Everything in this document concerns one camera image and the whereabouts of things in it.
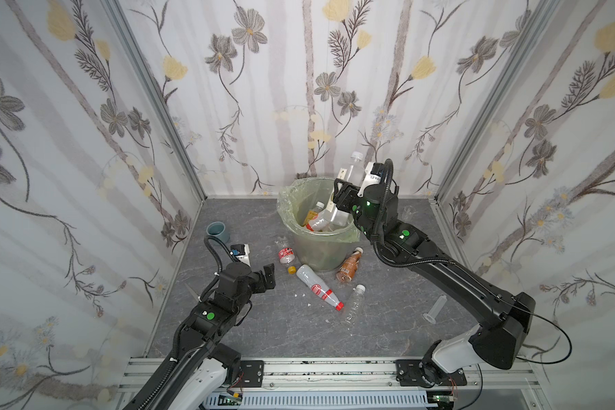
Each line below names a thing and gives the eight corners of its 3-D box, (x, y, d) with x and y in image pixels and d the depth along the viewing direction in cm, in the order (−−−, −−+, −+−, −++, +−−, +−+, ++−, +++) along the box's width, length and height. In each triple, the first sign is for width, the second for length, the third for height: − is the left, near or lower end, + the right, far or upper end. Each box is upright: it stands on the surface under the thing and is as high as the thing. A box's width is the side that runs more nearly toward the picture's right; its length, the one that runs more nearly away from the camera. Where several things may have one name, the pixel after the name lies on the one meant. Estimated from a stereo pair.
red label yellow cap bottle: (277, 273, 94) (277, 269, 92) (280, 251, 101) (279, 247, 98) (295, 273, 94) (295, 269, 92) (296, 251, 101) (296, 247, 98)
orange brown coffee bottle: (336, 280, 96) (337, 273, 91) (351, 252, 104) (353, 244, 99) (348, 286, 94) (349, 279, 90) (363, 257, 102) (365, 250, 98)
